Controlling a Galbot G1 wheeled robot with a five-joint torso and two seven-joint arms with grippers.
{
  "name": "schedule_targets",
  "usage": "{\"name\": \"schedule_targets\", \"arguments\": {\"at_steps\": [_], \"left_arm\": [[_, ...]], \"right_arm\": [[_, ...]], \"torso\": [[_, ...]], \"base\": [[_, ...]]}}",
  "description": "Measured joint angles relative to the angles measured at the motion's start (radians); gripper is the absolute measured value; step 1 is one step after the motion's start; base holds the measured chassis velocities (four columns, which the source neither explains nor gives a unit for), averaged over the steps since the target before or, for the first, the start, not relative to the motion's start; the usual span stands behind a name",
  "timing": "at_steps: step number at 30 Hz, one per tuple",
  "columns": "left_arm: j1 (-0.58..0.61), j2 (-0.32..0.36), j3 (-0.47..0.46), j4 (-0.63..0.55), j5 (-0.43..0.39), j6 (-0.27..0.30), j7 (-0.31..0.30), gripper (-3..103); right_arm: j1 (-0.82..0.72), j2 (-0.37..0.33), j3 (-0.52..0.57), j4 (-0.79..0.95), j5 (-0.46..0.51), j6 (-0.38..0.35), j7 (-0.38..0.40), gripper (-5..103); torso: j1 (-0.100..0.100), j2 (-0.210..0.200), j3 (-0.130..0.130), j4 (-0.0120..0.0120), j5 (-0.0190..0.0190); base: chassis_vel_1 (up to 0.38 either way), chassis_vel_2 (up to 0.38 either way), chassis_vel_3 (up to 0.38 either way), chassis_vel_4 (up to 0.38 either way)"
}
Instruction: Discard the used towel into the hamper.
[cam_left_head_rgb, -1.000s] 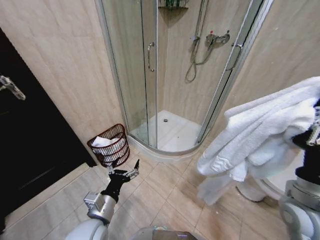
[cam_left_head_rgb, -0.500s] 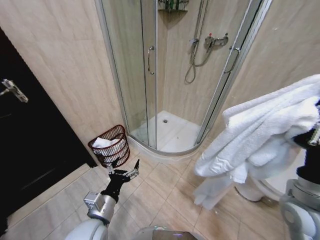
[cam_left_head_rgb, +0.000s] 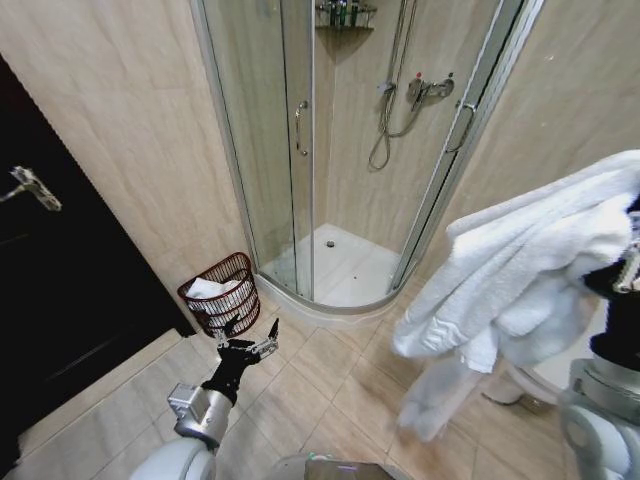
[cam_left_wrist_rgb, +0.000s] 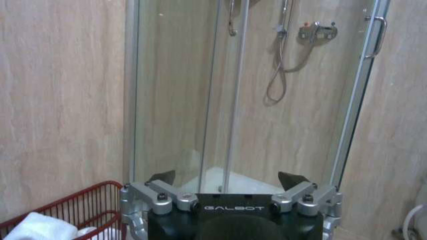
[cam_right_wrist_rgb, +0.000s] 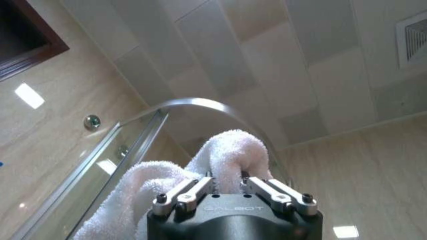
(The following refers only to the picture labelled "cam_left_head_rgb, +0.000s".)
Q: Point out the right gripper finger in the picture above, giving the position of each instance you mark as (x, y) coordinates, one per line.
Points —
(631, 265)

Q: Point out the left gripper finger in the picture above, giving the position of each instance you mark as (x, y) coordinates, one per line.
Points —
(273, 332)
(227, 331)

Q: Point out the large white terry towel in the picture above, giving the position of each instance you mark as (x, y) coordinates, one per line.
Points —
(520, 270)

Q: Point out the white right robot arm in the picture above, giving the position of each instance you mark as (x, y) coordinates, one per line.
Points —
(600, 430)

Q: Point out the brown slatted laundry hamper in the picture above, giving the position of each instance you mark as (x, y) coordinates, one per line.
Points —
(227, 312)

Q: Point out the white folded towel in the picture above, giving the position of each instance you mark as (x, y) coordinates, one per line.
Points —
(210, 289)

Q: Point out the white shower tray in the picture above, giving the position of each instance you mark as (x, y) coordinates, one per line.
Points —
(350, 270)

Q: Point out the black door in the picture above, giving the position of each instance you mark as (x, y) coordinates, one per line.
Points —
(70, 260)

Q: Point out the chrome shower mixer valve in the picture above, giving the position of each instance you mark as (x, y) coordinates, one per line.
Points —
(430, 87)

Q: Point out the dark green toiletry bottle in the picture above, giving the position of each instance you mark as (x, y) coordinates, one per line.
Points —
(340, 11)

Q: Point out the curved glass shower enclosure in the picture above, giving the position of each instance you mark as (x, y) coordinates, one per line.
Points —
(280, 150)

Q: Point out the chrome shower riser rail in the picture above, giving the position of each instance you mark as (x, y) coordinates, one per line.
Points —
(400, 45)

